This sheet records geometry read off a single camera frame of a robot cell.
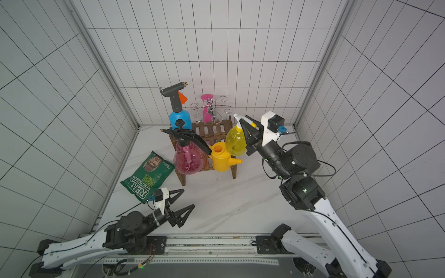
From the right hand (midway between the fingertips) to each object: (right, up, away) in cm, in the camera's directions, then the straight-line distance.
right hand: (236, 120), depth 50 cm
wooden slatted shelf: (-10, -2, +31) cm, 33 cm away
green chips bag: (-44, -26, +38) cm, 64 cm away
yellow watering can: (-5, -14, +22) cm, 27 cm away
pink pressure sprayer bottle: (-19, -14, +26) cm, 35 cm away
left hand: (-19, -30, +18) cm, 40 cm away
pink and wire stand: (-10, +10, +40) cm, 42 cm away
